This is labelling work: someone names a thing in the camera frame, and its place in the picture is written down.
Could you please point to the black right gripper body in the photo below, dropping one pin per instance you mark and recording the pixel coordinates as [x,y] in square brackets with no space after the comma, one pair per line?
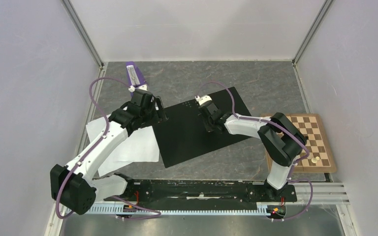
[208,123]

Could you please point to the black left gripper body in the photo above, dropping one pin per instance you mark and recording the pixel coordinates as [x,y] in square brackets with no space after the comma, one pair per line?
[152,117]

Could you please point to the black folder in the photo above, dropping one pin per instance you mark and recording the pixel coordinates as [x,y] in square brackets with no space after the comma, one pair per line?
[184,137]

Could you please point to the white paper sheets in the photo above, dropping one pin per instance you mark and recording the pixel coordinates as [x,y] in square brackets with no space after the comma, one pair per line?
[141,146]

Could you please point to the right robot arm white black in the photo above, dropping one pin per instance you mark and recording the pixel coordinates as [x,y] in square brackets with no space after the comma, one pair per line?
[281,138]

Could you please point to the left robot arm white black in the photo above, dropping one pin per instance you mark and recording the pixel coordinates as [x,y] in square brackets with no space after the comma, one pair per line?
[73,185]

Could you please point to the purple metronome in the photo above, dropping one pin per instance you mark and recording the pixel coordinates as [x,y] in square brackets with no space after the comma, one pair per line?
[135,76]

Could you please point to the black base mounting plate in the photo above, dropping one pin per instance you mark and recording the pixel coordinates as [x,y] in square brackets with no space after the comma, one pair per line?
[160,194]

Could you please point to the white chess piece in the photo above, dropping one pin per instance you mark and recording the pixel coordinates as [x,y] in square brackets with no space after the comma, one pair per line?
[315,159]

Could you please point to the wooden chessboard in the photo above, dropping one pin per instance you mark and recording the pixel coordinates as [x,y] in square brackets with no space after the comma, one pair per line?
[311,125]

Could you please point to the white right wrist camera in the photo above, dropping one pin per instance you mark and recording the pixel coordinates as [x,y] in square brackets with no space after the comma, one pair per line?
[202,99]

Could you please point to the aluminium frame rail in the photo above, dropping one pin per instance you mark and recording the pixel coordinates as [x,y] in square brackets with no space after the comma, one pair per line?
[317,193]

